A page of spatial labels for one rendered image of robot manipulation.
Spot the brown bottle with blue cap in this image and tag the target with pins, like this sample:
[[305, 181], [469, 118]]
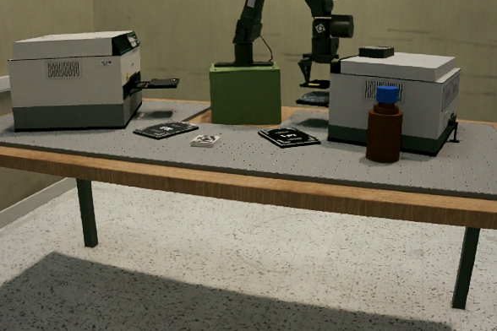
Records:
[[384, 127]]

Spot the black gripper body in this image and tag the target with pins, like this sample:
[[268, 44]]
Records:
[[320, 51]]

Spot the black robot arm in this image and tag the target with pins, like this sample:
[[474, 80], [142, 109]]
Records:
[[249, 27]]

